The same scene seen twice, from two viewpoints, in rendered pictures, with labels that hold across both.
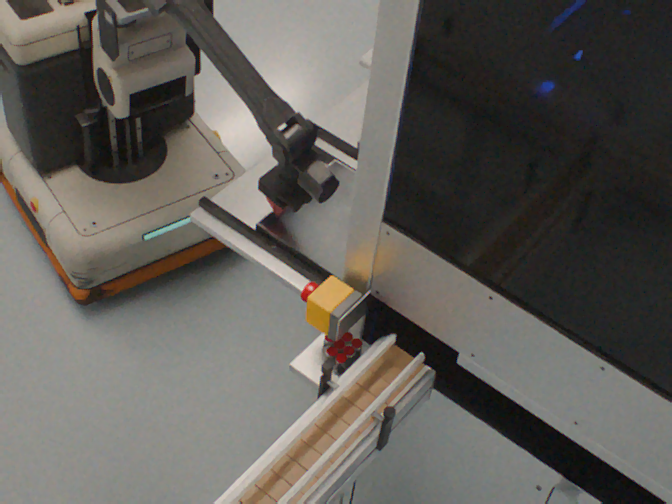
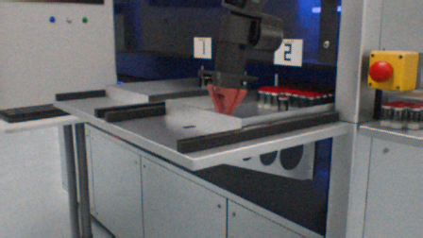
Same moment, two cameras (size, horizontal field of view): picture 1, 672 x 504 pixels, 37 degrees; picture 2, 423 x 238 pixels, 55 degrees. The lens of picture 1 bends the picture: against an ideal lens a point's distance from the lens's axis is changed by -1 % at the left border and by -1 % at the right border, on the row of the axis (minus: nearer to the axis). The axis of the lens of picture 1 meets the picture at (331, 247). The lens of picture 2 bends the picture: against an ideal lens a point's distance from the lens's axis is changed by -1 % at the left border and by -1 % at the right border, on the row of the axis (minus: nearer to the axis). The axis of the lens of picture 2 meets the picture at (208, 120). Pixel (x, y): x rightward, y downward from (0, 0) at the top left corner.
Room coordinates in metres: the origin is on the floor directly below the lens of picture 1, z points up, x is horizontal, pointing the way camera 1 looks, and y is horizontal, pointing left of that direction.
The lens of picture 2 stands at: (1.21, 0.85, 1.07)
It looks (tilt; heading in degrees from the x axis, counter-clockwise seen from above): 12 degrees down; 289
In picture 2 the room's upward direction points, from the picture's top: straight up
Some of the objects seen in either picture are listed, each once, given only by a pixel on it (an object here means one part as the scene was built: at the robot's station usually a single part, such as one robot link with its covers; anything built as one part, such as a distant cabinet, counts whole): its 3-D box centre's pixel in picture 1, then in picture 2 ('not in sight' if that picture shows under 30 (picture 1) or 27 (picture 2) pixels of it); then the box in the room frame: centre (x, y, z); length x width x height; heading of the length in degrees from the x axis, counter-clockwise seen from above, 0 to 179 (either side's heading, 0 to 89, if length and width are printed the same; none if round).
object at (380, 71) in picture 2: (313, 294); (381, 71); (1.16, 0.02, 0.99); 0.04 x 0.04 x 0.04; 56
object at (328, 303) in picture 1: (332, 307); (394, 70); (1.13, -0.02, 0.99); 0.08 x 0.07 x 0.07; 56
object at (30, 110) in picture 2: not in sight; (65, 108); (2.11, -0.26, 0.82); 0.40 x 0.14 x 0.02; 61
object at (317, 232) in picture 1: (359, 236); (259, 107); (1.41, -0.05, 0.90); 0.34 x 0.26 x 0.04; 56
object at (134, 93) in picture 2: not in sight; (177, 91); (1.69, -0.24, 0.90); 0.34 x 0.26 x 0.04; 56
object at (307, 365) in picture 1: (339, 365); (406, 130); (1.10, -0.04, 0.87); 0.14 x 0.13 x 0.02; 56
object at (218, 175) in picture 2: not in sight; (129, 114); (2.07, -0.61, 0.73); 1.98 x 0.01 x 0.25; 146
